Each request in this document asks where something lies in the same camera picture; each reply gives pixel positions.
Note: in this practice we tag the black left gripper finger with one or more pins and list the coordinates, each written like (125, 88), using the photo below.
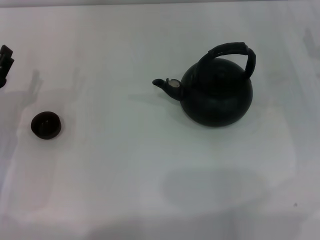
(6, 51)
(4, 70)

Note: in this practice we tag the small dark brown teacup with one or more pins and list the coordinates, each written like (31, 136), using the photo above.
(46, 125)

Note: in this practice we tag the black round teapot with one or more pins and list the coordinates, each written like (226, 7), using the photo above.
(217, 100)

